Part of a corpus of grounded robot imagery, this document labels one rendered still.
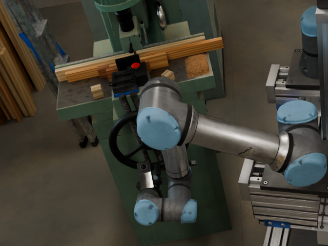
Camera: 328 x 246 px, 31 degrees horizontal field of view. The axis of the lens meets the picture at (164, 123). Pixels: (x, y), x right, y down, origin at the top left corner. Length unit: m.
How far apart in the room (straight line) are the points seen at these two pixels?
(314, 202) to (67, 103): 0.97
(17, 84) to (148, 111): 2.21
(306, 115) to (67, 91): 0.99
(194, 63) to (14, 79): 1.68
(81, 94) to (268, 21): 2.06
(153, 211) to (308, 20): 0.85
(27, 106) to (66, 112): 1.53
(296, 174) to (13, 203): 1.99
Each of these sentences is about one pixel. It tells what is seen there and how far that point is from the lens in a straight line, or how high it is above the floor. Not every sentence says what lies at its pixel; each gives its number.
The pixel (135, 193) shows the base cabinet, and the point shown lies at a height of 0.37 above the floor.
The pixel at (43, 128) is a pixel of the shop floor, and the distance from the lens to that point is 3.68.
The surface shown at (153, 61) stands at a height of 0.93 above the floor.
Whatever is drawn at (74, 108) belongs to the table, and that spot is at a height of 0.89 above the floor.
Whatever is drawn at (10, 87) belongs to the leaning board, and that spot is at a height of 0.24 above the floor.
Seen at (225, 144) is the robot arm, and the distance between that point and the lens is 1.58.
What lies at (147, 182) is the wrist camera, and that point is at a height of 0.79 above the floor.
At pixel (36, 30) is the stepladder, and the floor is 0.75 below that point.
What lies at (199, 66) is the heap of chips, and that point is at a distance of 2.18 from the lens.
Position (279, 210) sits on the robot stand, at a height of 0.65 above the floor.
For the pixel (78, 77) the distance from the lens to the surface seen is 2.33.
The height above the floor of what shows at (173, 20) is 0.97.
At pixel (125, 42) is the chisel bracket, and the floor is 1.05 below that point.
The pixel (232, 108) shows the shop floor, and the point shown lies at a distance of 3.39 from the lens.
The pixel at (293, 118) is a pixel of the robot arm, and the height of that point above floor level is 1.05.
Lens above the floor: 2.20
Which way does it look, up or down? 40 degrees down
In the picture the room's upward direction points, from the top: 16 degrees counter-clockwise
